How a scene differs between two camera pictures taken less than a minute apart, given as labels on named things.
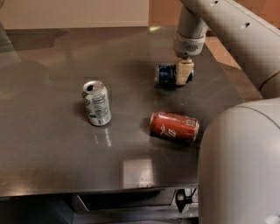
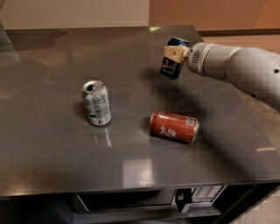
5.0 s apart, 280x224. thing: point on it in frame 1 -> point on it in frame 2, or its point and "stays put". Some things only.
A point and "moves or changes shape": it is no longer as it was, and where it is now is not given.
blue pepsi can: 165,75 moves or changes shape
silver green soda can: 97,103 stays put
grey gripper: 186,46 -> 196,60
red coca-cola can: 174,126 stays put
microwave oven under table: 136,202 stays put
